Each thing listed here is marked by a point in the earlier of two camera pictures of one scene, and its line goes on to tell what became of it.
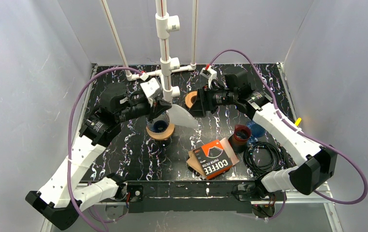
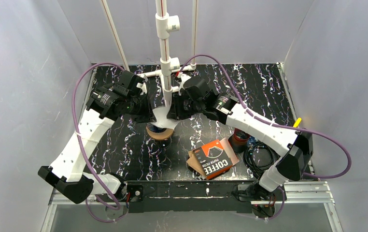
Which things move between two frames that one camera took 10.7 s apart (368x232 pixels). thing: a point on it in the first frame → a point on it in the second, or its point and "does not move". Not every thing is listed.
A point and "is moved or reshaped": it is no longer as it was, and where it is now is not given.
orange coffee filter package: x=214 y=159 does not move
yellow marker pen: x=298 y=121 does not move
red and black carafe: x=238 y=142 does not move
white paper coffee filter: x=179 y=116 is moved or reshaped
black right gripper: x=205 y=100 → x=175 y=110
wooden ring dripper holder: x=162 y=136 does not move
